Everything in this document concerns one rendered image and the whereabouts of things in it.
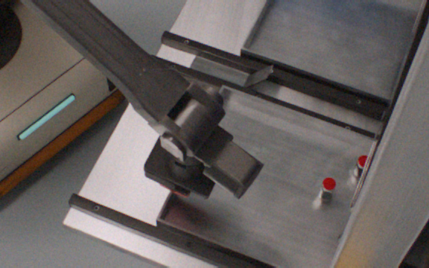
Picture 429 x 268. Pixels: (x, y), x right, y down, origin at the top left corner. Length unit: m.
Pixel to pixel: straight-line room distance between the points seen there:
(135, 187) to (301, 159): 0.27
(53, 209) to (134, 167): 0.99
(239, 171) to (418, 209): 0.33
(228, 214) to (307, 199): 0.13
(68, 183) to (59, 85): 0.32
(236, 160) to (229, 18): 0.47
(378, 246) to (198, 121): 0.27
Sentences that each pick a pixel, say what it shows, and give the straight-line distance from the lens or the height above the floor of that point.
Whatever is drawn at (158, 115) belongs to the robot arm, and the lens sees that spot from 0.90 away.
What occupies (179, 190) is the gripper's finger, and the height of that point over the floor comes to 0.98.
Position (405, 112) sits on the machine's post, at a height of 1.49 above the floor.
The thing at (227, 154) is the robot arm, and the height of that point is 1.12.
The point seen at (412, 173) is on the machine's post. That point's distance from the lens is 0.64.
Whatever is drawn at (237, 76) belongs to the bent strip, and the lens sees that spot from 1.30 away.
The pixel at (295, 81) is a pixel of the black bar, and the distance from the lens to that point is 1.28.
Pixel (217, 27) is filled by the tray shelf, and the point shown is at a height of 0.88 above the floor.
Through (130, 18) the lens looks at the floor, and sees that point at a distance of 2.52.
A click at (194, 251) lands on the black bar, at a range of 1.14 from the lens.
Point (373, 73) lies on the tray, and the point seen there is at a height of 0.88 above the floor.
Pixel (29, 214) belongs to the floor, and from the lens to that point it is 2.20.
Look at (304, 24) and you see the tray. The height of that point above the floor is 0.88.
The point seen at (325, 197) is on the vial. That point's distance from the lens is 1.19.
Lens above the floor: 1.96
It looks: 60 degrees down
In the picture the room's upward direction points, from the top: 1 degrees clockwise
